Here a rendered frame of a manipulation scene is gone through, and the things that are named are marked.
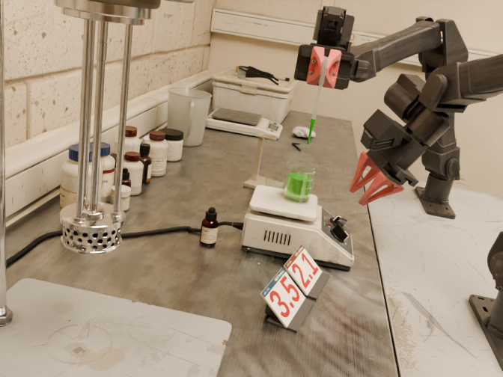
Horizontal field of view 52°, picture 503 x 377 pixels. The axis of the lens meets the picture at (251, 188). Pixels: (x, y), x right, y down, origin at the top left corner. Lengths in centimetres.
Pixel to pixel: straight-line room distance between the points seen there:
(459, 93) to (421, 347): 39
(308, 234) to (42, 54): 59
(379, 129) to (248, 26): 151
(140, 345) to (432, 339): 41
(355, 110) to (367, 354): 172
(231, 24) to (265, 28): 15
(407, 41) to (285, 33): 116
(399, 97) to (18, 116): 68
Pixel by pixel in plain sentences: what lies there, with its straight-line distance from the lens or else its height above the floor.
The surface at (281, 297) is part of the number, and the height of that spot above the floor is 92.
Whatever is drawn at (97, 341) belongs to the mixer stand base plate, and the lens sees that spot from 66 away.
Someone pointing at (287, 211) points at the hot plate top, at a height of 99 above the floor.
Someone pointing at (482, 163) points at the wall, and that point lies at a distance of 249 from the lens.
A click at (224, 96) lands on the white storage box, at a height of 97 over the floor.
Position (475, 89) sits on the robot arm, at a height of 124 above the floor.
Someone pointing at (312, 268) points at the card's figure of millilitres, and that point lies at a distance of 87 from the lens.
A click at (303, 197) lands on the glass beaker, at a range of 92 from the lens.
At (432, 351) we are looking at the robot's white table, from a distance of 78.
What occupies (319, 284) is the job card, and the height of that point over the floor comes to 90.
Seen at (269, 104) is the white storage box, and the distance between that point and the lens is 196.
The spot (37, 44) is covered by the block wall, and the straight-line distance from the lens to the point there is 103.
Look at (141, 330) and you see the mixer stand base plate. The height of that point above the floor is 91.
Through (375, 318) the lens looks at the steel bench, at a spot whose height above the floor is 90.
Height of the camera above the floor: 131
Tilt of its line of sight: 19 degrees down
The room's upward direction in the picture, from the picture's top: 9 degrees clockwise
